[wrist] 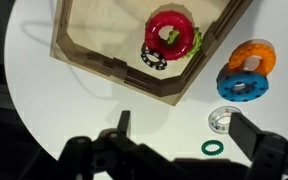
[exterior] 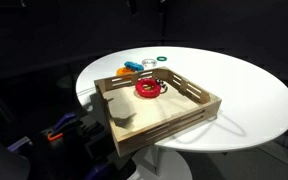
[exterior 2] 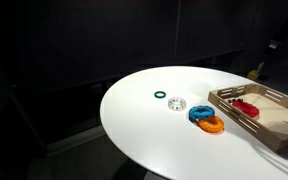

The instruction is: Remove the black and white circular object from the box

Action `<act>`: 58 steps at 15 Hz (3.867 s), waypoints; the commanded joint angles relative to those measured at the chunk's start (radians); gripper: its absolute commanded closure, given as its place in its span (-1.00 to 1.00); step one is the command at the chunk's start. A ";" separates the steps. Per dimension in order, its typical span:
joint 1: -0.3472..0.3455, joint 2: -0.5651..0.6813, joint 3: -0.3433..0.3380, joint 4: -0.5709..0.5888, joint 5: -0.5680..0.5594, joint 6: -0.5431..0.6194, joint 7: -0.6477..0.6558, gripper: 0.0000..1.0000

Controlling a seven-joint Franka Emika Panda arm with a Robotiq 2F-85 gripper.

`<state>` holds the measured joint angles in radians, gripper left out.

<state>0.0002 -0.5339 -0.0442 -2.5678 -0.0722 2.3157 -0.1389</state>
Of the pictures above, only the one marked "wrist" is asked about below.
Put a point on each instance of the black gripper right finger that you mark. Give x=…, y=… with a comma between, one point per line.
x=247, y=133

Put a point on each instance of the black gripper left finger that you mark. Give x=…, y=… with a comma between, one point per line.
x=124, y=121

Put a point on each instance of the light wooden slatted box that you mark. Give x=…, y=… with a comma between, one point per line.
x=84, y=20

